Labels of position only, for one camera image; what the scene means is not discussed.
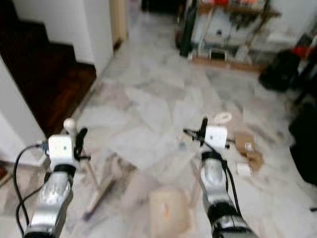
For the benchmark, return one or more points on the wooden broom with cream knob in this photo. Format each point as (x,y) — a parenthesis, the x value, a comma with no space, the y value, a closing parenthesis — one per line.
(69,125)

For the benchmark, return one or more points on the dark wooden staircase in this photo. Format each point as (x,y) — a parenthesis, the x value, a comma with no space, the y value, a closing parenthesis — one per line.
(44,79)

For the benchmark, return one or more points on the black upright vacuum cleaner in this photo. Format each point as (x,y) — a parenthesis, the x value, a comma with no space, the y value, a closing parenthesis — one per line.
(188,27)

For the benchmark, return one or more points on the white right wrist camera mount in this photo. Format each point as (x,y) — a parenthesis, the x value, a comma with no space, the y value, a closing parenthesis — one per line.
(216,136)

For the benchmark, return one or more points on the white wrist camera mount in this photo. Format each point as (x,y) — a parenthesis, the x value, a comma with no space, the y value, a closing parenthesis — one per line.
(60,148)
(216,136)

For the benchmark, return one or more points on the small plain white box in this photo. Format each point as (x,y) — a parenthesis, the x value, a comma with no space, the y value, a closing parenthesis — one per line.
(243,169)

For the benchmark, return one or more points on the black bucket with bag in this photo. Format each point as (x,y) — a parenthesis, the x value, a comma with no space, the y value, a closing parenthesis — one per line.
(280,72)

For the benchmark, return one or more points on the reddish brown floor item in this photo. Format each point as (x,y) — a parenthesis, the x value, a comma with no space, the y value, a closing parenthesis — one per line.
(5,176)

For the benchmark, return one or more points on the red item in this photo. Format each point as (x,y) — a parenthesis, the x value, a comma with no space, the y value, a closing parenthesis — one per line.
(304,51)

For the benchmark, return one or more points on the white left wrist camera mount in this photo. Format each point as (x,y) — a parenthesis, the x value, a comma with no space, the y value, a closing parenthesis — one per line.
(60,148)

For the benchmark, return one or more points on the wooden storage rack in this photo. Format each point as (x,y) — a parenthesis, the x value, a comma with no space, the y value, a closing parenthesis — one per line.
(228,32)

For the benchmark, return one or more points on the small blue scrap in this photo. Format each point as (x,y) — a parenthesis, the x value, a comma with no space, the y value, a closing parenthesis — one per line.
(181,145)

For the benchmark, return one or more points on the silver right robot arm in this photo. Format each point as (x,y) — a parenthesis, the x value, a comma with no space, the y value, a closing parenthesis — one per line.
(215,183)

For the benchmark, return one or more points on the flattened brown cardboard box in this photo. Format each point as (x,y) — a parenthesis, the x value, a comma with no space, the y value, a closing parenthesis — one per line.
(247,146)

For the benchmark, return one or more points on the black fabric carry case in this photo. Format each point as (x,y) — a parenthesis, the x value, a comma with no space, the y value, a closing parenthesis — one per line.
(304,144)

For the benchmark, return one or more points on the light wooden door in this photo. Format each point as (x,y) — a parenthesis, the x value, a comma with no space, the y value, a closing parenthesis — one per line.
(119,20)

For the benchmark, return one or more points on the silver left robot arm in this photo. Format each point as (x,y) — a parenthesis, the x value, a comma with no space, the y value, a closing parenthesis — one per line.
(52,198)

